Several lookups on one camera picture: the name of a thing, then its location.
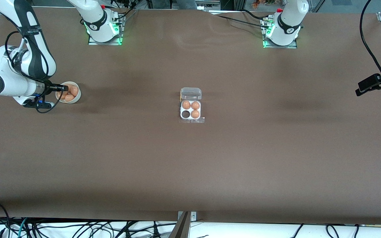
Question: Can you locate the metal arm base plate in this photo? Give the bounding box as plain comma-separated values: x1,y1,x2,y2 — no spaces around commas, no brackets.
88,13,124,46
262,17,298,49

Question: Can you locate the metal camera pole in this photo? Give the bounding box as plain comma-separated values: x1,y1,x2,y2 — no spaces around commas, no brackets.
169,212,191,238

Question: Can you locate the white round bowl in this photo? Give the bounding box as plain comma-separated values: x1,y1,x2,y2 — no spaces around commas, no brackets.
56,82,81,104

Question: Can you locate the clear plastic egg box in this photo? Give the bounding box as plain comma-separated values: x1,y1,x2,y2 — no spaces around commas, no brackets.
179,87,205,124

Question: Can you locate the black base power cable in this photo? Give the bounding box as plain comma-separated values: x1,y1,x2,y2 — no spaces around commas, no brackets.
215,14,271,29

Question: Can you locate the person in jeans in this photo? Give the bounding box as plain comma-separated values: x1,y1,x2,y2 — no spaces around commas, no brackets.
174,0,198,10

